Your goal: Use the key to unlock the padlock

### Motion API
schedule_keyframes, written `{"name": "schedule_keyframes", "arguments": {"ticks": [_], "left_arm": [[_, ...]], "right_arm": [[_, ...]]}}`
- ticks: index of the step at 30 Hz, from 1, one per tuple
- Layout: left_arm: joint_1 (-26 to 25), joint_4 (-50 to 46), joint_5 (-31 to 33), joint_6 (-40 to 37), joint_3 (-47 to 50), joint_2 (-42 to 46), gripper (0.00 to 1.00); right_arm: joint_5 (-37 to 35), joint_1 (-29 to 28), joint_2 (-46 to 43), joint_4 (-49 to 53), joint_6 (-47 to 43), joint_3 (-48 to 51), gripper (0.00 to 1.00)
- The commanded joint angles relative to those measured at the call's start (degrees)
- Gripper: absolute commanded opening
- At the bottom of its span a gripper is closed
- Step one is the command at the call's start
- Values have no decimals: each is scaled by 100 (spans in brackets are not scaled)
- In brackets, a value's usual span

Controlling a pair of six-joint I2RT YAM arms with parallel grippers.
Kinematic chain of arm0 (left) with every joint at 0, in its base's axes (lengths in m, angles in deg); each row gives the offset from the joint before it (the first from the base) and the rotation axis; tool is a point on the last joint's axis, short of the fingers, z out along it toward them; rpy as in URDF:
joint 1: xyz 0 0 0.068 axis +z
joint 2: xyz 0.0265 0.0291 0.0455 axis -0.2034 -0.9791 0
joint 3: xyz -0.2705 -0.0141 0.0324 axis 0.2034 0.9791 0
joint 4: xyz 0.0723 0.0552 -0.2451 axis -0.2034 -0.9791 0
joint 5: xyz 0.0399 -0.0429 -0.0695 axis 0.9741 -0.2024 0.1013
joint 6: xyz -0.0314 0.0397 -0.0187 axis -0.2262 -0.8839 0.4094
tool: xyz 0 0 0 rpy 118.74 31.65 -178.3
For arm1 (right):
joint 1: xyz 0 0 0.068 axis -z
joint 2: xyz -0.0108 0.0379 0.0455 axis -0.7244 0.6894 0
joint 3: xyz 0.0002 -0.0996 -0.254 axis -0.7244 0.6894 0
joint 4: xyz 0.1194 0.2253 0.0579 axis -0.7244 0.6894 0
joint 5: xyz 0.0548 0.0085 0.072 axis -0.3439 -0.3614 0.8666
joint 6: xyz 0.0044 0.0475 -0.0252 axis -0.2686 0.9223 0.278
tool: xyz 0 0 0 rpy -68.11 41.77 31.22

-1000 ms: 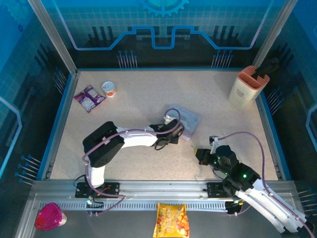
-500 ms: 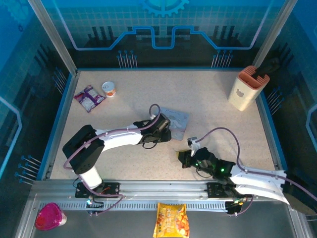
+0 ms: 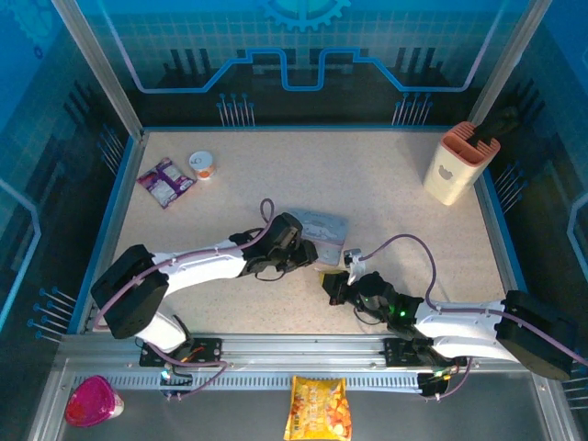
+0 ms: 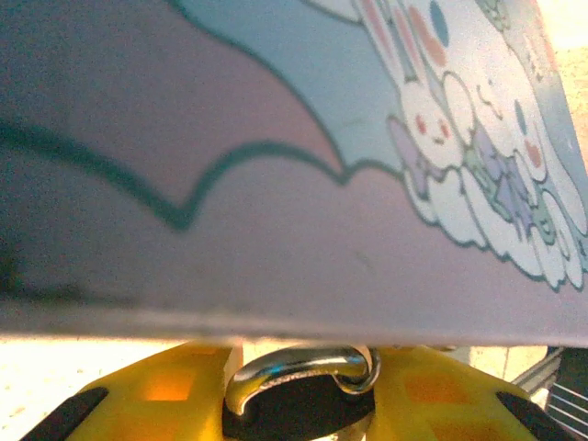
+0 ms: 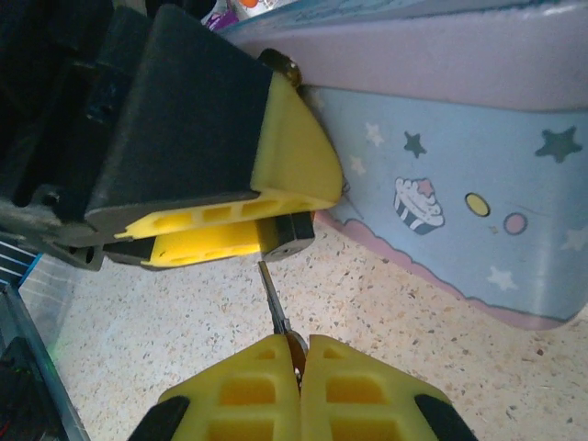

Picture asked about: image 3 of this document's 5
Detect yellow chip bag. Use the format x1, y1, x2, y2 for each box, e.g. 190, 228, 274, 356
282, 374, 354, 441

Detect purple snack packet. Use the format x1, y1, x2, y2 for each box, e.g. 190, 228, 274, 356
136, 156, 198, 210

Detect beige knife block orange top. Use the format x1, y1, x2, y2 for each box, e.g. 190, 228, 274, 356
422, 121, 502, 207

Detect pink plastic bowl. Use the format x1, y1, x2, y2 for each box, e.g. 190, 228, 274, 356
63, 374, 126, 429

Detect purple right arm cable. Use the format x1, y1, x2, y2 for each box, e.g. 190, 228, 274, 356
360, 233, 588, 403

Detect aluminium front rail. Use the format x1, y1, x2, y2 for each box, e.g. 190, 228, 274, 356
53, 332, 548, 392

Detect black knife handle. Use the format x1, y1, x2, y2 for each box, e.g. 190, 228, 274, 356
475, 106, 521, 140

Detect aluminium frame post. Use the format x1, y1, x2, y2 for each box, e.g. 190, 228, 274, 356
467, 0, 554, 124
49, 0, 149, 141

